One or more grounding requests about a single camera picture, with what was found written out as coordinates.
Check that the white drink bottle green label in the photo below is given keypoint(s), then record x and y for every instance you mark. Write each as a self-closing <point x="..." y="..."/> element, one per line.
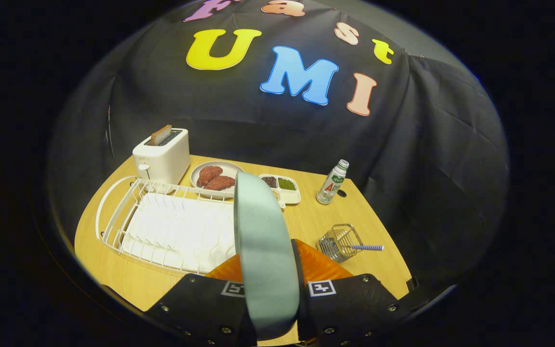
<point x="330" y="185"/>

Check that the brown meat patty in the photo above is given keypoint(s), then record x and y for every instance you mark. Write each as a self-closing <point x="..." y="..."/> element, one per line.
<point x="222" y="183"/>
<point x="208" y="174"/>

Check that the black backdrop cloth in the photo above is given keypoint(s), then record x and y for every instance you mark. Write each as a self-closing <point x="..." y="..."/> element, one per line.
<point x="403" y="144"/>

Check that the pale green plate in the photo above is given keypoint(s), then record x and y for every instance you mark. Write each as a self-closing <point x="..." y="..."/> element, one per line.
<point x="265" y="250"/>

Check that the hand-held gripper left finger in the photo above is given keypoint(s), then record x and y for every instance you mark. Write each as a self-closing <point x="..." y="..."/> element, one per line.
<point x="200" y="303"/>

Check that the white toaster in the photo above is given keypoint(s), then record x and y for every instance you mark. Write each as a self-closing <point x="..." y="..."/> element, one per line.
<point x="164" y="161"/>

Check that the toast slice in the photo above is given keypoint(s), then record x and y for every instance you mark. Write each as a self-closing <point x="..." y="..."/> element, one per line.
<point x="161" y="135"/>

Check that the grey plate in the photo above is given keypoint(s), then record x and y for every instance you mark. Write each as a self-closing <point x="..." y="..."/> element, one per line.
<point x="231" y="168"/>

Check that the white divided dish with beans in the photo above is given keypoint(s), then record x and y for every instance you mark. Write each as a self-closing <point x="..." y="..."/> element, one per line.
<point x="291" y="193"/>

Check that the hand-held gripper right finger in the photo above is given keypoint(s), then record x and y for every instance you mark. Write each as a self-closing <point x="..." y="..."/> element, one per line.
<point x="350" y="308"/>

